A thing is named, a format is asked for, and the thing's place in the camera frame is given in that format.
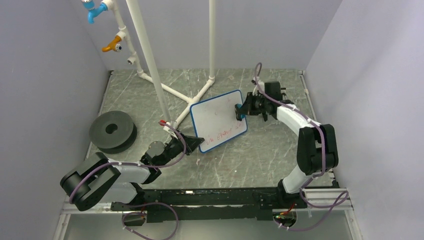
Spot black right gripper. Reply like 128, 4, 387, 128
238, 92, 270, 116

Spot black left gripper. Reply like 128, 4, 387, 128
158, 129, 205, 168

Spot blue whiteboard eraser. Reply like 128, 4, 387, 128
234, 104, 247, 121

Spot blue framed whiteboard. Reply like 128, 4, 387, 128
189, 89, 248, 153

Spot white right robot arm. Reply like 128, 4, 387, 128
234, 81, 339, 208

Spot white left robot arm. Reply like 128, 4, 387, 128
60, 133, 205, 211

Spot black foam disc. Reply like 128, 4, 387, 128
89, 110, 138, 154

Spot orange tap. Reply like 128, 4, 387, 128
101, 35, 122, 53

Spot blue tap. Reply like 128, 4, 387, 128
81, 0, 109, 24

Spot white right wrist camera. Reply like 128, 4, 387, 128
252, 80, 265, 96

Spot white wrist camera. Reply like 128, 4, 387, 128
158, 120, 178, 138
252, 80, 265, 96

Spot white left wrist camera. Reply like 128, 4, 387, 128
158, 120, 178, 138

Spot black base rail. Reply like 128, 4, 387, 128
111, 186, 307, 223

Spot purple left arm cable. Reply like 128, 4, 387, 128
68, 123, 188, 205

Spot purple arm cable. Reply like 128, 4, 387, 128
68, 123, 188, 205
253, 62, 349, 210

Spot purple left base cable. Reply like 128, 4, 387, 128
121, 203, 180, 240

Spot aluminium extrusion rail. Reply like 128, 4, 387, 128
303, 188, 354, 211

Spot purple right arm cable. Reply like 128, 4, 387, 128
253, 62, 349, 210

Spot white pvc pipe frame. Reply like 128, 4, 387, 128
102, 0, 215, 128

